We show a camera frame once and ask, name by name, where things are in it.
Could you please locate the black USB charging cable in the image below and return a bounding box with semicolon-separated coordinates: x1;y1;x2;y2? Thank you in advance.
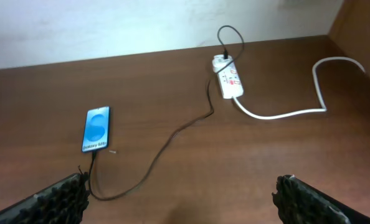
87;25;245;202

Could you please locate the blue Samsung Galaxy smartphone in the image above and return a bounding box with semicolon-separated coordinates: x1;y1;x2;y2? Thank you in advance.
81;106;110;153

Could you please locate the white power strip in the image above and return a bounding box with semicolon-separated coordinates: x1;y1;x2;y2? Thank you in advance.
216;62;244;100

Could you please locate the white power strip cord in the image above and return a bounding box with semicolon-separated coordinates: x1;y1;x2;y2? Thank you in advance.
232;56;366;121

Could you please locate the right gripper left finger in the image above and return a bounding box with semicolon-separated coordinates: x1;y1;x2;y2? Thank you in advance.
0;172;90;224

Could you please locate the white USB charger adapter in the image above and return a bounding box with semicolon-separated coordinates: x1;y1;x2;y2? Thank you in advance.
212;54;233;73

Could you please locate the brown wooden side panel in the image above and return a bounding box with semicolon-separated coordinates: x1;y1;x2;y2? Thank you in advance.
329;0;370;76

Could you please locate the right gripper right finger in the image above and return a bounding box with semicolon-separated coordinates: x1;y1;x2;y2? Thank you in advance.
272;175;370;224

